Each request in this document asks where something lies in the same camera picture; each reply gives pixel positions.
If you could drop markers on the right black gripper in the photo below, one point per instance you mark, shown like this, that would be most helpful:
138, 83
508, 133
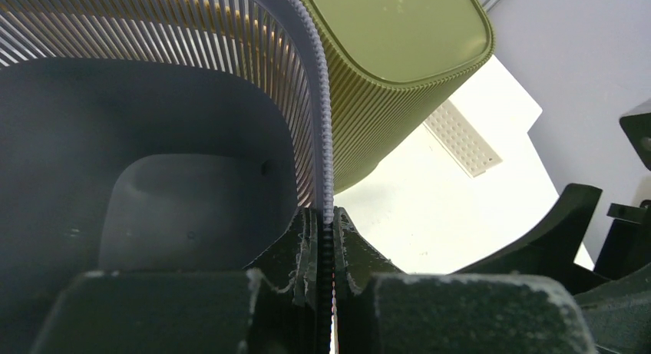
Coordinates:
614, 296

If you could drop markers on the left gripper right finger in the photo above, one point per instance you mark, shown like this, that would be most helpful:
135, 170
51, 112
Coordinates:
506, 303

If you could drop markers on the yellow slatted waste bin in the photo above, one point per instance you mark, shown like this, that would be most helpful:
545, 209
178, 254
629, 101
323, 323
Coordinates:
235, 36

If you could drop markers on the grey slatted waste bin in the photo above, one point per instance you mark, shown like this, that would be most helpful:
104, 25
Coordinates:
138, 166

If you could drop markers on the white perforated plastic basket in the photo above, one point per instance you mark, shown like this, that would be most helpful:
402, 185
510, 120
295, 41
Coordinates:
470, 151

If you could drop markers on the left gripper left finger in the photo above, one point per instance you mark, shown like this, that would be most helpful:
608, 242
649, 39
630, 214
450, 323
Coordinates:
268, 307

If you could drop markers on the green slatted waste bin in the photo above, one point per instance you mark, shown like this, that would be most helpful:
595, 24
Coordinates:
391, 63

